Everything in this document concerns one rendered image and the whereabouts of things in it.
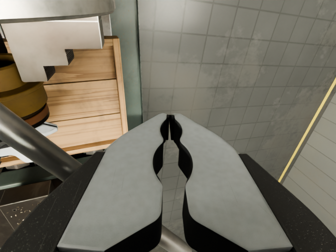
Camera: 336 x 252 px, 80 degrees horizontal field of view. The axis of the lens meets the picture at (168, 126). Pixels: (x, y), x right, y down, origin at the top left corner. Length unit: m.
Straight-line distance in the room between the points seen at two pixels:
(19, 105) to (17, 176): 0.40
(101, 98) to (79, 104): 0.06
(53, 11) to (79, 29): 0.09
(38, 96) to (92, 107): 0.26
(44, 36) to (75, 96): 0.28
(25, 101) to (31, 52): 0.07
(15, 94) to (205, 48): 1.45
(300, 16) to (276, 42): 0.26
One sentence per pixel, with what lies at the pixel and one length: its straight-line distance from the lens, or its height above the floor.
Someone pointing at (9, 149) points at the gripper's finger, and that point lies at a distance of 0.39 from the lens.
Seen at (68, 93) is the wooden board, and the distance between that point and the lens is 0.56.
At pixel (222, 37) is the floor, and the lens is 1.70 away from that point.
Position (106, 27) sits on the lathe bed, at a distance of 0.54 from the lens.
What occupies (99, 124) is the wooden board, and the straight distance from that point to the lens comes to 0.60.
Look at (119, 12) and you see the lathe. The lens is 0.87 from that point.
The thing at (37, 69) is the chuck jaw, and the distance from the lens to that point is 0.31.
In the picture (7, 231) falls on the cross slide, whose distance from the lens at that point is 0.76.
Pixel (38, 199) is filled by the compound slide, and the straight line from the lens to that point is 0.58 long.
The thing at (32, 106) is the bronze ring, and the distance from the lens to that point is 0.33.
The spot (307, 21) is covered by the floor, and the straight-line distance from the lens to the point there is 2.23.
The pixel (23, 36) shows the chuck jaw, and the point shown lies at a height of 1.11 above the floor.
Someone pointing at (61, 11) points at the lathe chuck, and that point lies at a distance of 0.20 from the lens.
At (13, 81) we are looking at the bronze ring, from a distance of 0.33.
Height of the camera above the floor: 1.40
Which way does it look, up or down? 52 degrees down
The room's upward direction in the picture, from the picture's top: 148 degrees clockwise
